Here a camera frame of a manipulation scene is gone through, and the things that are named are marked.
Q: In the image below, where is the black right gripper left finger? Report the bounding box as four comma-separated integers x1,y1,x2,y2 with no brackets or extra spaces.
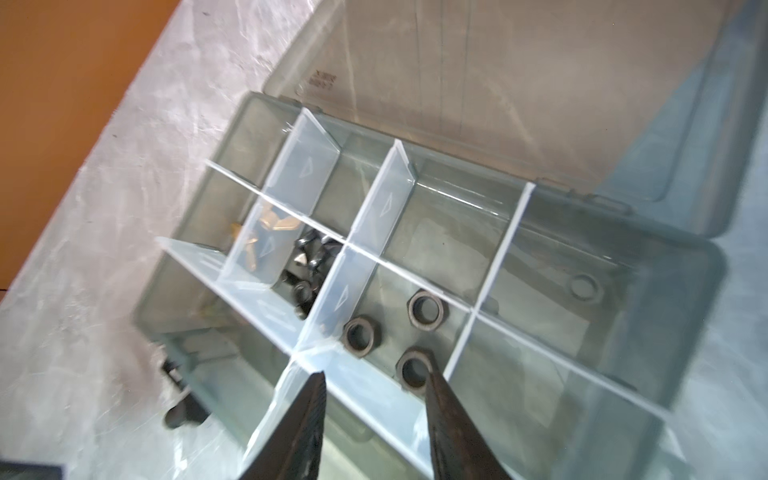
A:
240,372,327,479

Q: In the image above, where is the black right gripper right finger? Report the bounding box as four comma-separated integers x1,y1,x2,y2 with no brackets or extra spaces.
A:
425,353,512,479

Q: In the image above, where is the brass wing nut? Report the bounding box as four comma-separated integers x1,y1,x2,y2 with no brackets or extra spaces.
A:
243,203,301,272

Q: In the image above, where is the black hex nut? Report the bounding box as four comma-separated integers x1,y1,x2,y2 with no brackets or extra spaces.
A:
341,316,382,358
396,346,436,396
407,290,449,331

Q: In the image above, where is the grey plastic organizer box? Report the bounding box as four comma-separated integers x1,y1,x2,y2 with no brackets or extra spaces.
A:
134,1,767,479

